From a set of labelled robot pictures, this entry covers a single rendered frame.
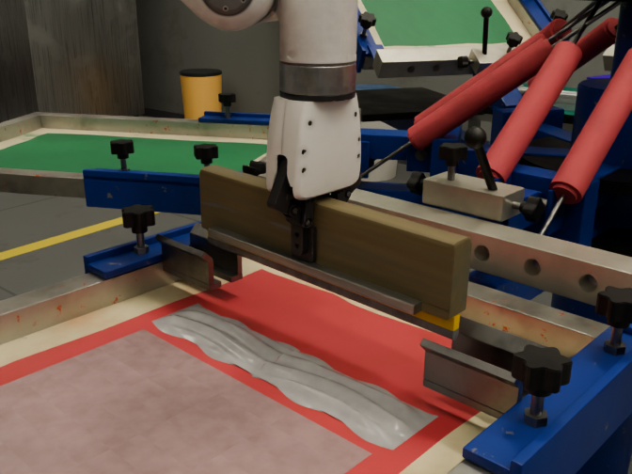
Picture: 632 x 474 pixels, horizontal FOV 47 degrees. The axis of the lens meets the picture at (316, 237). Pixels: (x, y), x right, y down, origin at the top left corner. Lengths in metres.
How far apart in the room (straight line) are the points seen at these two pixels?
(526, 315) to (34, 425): 0.52
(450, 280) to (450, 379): 0.09
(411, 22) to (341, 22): 1.43
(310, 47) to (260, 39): 5.57
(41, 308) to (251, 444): 0.34
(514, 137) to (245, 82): 5.33
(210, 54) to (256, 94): 0.63
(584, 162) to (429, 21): 1.10
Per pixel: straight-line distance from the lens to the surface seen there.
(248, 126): 1.83
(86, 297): 0.92
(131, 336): 0.86
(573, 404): 0.65
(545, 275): 0.89
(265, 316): 0.88
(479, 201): 0.97
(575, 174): 1.11
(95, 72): 6.52
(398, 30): 2.07
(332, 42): 0.69
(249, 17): 0.65
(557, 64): 1.29
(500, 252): 0.91
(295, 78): 0.70
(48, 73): 6.29
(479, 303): 0.86
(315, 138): 0.70
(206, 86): 6.14
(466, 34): 2.14
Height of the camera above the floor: 1.34
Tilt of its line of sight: 20 degrees down
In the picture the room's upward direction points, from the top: straight up
